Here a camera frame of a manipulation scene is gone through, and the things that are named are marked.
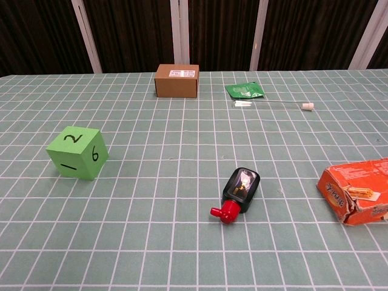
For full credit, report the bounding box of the white thin stick tool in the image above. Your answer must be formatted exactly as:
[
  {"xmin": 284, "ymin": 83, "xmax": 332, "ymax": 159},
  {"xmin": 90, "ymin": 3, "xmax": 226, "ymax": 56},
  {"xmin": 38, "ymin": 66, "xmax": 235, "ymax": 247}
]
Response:
[{"xmin": 231, "ymin": 99, "xmax": 315, "ymax": 112}]

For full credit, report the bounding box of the green white grid tablecloth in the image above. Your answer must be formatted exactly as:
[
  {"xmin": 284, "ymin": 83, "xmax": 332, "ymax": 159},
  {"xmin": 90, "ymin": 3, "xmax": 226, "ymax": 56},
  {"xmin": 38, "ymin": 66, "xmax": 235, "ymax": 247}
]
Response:
[{"xmin": 0, "ymin": 69, "xmax": 388, "ymax": 291}]

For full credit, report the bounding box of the green foil packet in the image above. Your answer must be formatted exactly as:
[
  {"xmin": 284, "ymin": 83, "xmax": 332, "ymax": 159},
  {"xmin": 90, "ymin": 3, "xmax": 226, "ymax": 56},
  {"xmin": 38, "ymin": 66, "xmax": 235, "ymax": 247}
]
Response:
[{"xmin": 224, "ymin": 81, "xmax": 264, "ymax": 99}]

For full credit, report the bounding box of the torn orange carton box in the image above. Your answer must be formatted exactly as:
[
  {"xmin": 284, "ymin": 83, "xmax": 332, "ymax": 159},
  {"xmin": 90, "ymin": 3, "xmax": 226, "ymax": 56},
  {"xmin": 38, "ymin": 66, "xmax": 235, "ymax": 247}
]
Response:
[{"xmin": 316, "ymin": 158, "xmax": 388, "ymax": 227}]

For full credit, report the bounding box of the dark ribbed backdrop curtain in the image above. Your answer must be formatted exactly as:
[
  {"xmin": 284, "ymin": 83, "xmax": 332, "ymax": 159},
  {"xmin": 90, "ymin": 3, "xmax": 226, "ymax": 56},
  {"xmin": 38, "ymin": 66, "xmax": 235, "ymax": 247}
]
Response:
[{"xmin": 0, "ymin": 0, "xmax": 388, "ymax": 77}]

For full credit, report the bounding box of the white frame post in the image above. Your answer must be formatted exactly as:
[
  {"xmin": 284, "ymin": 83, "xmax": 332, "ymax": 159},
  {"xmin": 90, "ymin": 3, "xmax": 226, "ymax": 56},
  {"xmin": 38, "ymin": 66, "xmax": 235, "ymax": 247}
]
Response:
[
  {"xmin": 178, "ymin": 0, "xmax": 191, "ymax": 65},
  {"xmin": 170, "ymin": 0, "xmax": 182, "ymax": 65},
  {"xmin": 72, "ymin": 0, "xmax": 103, "ymax": 74},
  {"xmin": 249, "ymin": 0, "xmax": 270, "ymax": 72},
  {"xmin": 347, "ymin": 0, "xmax": 388, "ymax": 70}
]

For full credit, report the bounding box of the black bottle red cap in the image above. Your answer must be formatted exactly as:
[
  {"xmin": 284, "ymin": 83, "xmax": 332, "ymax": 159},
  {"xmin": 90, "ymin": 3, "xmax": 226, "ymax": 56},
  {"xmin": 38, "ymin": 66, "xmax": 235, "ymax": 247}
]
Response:
[{"xmin": 210, "ymin": 167, "xmax": 261, "ymax": 225}]

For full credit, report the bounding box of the brown cardboard box white label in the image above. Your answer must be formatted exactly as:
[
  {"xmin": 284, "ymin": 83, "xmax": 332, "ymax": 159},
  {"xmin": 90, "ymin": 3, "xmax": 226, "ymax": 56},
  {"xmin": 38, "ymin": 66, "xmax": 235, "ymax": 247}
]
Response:
[{"xmin": 154, "ymin": 64, "xmax": 200, "ymax": 98}]

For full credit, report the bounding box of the green numbered foam cube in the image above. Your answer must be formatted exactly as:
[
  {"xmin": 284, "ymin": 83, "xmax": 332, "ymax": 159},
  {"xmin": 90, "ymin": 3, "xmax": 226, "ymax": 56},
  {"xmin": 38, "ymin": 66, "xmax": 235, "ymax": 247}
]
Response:
[{"xmin": 45, "ymin": 125, "xmax": 109, "ymax": 181}]

